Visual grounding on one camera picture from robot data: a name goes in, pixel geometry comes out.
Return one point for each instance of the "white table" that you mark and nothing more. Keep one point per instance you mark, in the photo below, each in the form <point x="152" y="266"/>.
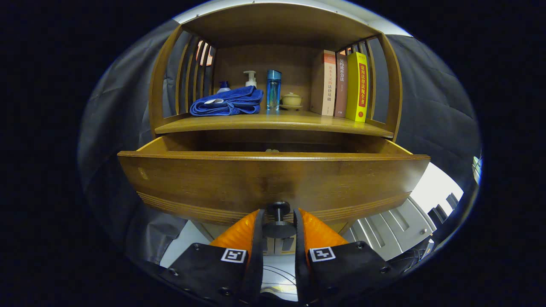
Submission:
<point x="431" y="187"/>

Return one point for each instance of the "blue glass bottle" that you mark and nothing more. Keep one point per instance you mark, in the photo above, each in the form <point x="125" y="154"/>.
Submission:
<point x="273" y="91"/>

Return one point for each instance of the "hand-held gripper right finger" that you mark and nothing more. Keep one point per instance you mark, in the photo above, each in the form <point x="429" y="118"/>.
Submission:
<point x="300" y="256"/>

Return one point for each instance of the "small blue-capped lotion bottle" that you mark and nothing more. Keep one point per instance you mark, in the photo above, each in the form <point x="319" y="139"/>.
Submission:
<point x="223" y="88"/>

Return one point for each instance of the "grey panelled cabinet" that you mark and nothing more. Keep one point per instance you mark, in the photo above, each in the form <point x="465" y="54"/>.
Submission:
<point x="384" y="232"/>

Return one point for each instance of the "beige lidded teacup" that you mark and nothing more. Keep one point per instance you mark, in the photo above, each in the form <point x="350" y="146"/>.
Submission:
<point x="291" y="100"/>

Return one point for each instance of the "yellow book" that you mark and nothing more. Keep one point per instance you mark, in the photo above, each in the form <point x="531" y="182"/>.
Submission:
<point x="358" y="89"/>

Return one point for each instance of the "wooden drawer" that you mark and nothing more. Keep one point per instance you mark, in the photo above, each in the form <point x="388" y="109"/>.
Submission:
<point x="213" y="183"/>

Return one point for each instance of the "black block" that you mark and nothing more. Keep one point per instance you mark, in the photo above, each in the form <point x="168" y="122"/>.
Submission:
<point x="452" y="200"/>
<point x="437" y="215"/>

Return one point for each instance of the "beige book orange spine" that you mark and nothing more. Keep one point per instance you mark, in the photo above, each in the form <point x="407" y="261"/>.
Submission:
<point x="328" y="85"/>

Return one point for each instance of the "wooden countertop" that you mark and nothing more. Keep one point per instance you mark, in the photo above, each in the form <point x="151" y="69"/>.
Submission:
<point x="277" y="121"/>

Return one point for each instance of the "brown book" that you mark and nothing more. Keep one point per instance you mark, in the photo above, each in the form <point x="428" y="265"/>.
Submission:
<point x="340" y="89"/>

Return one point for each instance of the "white pump bottle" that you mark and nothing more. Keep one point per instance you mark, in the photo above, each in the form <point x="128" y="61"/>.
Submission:
<point x="251" y="81"/>

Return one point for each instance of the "blue folded towel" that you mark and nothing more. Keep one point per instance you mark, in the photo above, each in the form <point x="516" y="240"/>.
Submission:
<point x="234" y="102"/>

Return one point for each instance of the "wooden cabinet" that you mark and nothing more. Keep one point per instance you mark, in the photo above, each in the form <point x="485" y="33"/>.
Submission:
<point x="264" y="59"/>

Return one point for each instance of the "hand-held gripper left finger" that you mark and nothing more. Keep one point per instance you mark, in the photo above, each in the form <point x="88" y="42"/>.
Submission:
<point x="257" y="256"/>

